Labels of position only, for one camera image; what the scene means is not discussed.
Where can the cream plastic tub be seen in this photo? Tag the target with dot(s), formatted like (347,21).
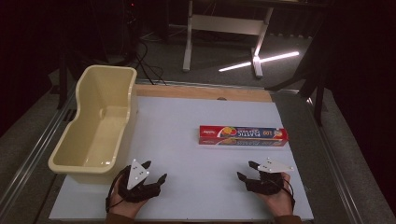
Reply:
(93,140)

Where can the red blue plastic wrap box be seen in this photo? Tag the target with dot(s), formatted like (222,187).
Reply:
(243,133)

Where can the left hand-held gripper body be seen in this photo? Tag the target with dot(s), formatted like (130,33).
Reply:
(137,175)

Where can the black metal stand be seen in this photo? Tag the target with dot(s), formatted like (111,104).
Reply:
(317,93)

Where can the metal rail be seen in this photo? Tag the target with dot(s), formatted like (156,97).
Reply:
(336,174)
(31,158)

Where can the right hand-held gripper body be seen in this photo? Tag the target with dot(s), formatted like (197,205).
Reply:
(272,179)

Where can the person's left hand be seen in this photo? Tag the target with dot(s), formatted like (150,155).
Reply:
(124,205)

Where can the person's right hand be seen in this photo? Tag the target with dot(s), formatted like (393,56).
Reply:
(277,202)

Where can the white metal table frame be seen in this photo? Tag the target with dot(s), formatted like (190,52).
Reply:
(227,25)

